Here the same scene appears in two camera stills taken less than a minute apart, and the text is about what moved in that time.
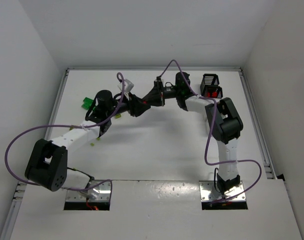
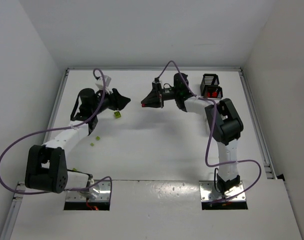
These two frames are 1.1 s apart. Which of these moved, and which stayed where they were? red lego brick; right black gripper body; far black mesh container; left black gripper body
Moved: left black gripper body
Stayed: right black gripper body; far black mesh container; red lego brick
